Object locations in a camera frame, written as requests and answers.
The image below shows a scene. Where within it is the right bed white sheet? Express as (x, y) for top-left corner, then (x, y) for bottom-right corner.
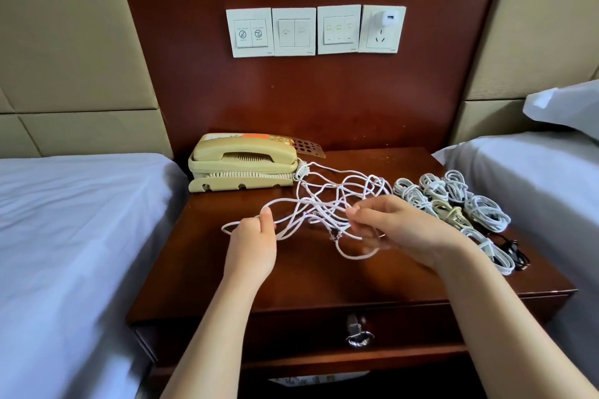
(432, 130), (599, 386)

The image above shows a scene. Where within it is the white two-button wall switch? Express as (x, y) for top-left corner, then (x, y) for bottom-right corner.
(225, 7), (275, 59)

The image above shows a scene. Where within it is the person's left hand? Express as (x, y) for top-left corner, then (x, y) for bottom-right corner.
(223, 205), (279, 287)

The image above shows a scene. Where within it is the bed white sheet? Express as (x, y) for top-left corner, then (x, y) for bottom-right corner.
(0, 153), (188, 399)
(432, 130), (599, 386)

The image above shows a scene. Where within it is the tangle of white cables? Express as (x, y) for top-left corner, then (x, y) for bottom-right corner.
(271, 162), (394, 261)

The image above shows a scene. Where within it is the thin black cable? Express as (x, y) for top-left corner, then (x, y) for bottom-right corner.
(496, 237), (532, 272)

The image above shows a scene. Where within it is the metal ring drawer handle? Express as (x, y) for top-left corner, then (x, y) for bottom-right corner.
(343, 314), (376, 349)

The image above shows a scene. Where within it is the dark wooden drawer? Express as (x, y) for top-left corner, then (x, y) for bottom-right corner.
(150, 305), (563, 365)

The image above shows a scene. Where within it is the wooden nightstand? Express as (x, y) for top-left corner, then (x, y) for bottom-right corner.
(126, 146), (578, 399)

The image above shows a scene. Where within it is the cream cable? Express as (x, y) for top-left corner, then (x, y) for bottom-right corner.
(432, 199), (474, 229)

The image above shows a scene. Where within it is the white crumpled bag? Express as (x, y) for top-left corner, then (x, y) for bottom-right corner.
(270, 372), (371, 386)

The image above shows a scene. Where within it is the white pillow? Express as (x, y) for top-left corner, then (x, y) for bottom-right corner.
(523, 79), (599, 141)

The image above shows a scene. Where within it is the person's right hand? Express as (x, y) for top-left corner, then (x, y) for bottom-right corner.
(344, 194), (469, 274)

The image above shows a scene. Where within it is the left bed white sheet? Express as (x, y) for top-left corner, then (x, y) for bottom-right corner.
(0, 153), (188, 399)

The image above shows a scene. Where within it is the beige padded headboard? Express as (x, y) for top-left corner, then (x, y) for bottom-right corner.
(0, 0), (174, 160)
(449, 0), (599, 145)

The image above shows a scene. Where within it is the beige corded telephone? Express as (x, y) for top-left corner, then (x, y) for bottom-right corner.
(188, 133), (327, 193)

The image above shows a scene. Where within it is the dark wooden wall panel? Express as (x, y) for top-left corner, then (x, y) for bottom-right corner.
(110, 0), (509, 160)

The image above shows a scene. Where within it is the white double rocker wall switch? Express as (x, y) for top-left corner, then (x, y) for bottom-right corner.
(271, 7), (318, 57)

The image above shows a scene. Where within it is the person's left forearm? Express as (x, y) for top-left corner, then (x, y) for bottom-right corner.
(161, 277), (268, 399)

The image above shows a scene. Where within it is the white triple rocker wall switch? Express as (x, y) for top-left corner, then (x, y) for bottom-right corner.
(316, 5), (363, 55)

